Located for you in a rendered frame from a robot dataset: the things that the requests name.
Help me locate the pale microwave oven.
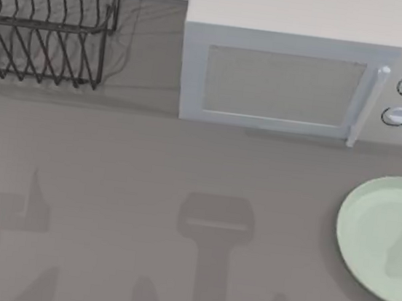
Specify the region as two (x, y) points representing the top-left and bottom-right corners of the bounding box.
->
(172, 0), (402, 154)

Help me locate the pale microwave door handle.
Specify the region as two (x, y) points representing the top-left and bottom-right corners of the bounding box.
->
(344, 62), (393, 152)

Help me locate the pale green plate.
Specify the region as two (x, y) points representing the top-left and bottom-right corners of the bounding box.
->
(327, 169), (402, 301)

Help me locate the black wire dish rack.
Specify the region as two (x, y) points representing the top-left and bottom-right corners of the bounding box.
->
(0, 0), (124, 93)

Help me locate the small silver microwave knob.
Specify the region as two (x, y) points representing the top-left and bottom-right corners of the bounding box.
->
(379, 102), (402, 128)

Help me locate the pale microwave door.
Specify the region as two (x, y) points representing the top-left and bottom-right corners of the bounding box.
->
(173, 21), (401, 146)

